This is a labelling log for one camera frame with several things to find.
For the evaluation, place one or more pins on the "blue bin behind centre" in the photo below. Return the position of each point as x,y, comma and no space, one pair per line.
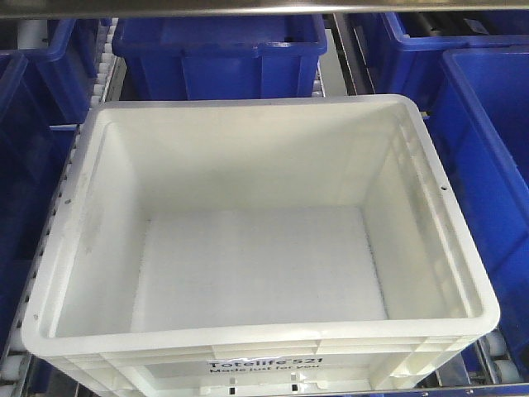
201,58

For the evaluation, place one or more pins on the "blue bin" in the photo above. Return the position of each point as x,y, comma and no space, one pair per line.
409,45
62,63
479,125
27,179
201,58

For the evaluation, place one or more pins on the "white plastic tote bin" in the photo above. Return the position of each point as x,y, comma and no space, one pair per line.
255,248

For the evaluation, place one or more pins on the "blue bin left near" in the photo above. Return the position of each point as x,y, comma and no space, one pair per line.
27,179

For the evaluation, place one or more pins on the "front steel shelf bar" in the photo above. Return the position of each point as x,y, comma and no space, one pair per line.
142,8

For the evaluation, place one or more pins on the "blue bin right near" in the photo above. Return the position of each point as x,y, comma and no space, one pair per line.
479,125

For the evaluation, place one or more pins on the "near right roller track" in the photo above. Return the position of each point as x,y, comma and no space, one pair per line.
499,368

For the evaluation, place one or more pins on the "blue bin left far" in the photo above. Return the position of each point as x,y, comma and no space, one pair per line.
62,63

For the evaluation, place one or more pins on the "blue bin right far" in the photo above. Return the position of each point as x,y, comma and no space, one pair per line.
409,45

